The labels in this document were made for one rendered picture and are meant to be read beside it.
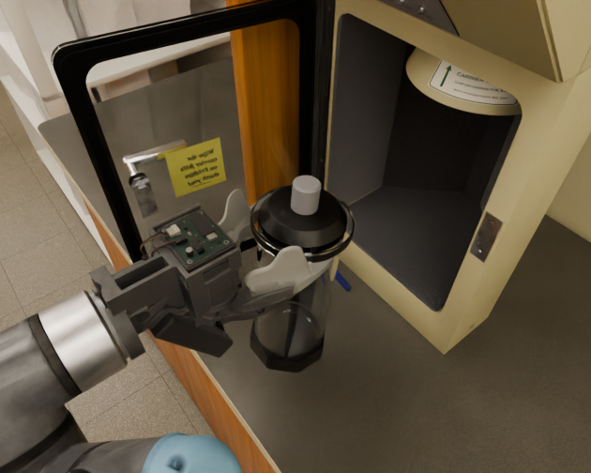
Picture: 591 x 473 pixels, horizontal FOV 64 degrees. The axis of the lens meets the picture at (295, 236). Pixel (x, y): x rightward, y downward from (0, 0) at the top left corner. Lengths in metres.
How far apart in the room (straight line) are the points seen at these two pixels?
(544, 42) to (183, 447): 0.35
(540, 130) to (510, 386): 0.43
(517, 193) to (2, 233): 2.31
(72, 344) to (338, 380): 0.44
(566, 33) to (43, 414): 0.46
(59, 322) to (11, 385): 0.05
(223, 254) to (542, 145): 0.31
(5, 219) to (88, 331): 2.24
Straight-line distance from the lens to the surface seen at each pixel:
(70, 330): 0.41
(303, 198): 0.46
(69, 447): 0.43
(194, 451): 0.31
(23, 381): 0.41
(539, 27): 0.37
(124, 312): 0.41
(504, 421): 0.77
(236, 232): 0.50
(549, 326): 0.88
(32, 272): 2.32
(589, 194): 1.04
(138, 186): 0.63
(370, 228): 0.82
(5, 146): 3.10
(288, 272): 0.45
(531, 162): 0.51
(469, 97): 0.56
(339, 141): 0.73
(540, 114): 0.49
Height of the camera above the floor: 1.61
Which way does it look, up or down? 48 degrees down
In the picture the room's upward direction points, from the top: straight up
